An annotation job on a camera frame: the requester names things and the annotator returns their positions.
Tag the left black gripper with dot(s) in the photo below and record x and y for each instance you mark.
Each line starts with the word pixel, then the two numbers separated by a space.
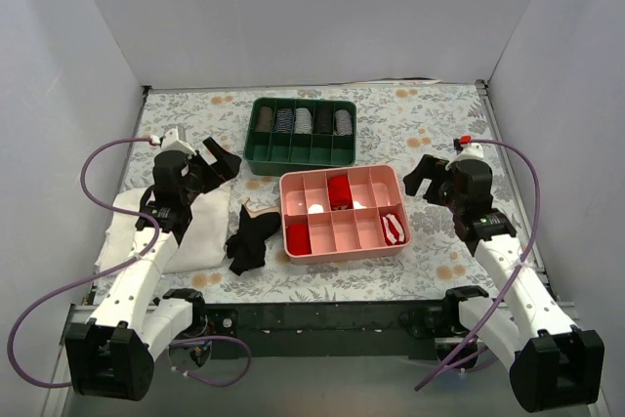
pixel 203 169

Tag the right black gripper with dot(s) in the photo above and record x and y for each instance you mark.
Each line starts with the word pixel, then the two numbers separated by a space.
pixel 435 183

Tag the black underwear beige waistband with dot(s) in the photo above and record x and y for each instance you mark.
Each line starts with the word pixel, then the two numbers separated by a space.
pixel 247 247

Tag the pink divided organizer tray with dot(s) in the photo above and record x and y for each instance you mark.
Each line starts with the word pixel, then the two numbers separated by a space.
pixel 345 235

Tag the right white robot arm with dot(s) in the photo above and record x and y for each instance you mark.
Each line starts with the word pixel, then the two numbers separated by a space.
pixel 551 361

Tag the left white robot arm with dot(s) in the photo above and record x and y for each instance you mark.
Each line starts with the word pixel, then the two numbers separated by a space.
pixel 112 353

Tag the red white striped roll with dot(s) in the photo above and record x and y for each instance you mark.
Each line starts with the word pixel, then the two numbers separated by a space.
pixel 392 229

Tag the brown rolled underwear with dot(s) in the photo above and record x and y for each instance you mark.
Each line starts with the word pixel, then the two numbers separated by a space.
pixel 265 119

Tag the blue striped rolled underwear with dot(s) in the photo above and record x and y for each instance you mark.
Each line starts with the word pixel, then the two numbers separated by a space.
pixel 283 121

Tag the red rolled underwear upper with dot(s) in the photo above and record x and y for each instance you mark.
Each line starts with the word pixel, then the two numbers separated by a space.
pixel 339 193

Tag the red rolled underwear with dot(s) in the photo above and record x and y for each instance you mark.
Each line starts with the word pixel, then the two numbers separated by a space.
pixel 298 240
pixel 339 193

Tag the white grey striped roll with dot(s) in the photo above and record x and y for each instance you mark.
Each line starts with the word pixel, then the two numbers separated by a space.
pixel 303 121

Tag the grey white rolled underwear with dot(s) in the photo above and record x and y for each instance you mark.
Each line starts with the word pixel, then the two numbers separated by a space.
pixel 343 123

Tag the red rolled underwear lower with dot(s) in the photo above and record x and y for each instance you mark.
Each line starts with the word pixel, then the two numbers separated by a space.
pixel 298 240

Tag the black rolled underwear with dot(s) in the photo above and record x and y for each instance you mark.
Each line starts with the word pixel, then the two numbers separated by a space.
pixel 323 121

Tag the green divided organizer tray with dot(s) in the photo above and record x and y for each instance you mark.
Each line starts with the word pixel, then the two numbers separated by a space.
pixel 274 154

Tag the white folded cloth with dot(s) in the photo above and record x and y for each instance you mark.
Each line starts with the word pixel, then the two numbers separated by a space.
pixel 202 247

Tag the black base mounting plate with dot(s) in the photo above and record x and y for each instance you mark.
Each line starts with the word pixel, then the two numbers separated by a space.
pixel 413 329

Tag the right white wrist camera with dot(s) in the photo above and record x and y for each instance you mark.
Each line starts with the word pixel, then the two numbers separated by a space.
pixel 467 148

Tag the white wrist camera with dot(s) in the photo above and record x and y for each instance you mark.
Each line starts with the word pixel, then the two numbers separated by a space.
pixel 467 148
pixel 175 139

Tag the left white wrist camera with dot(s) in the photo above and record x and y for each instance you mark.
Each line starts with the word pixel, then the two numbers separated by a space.
pixel 175 139

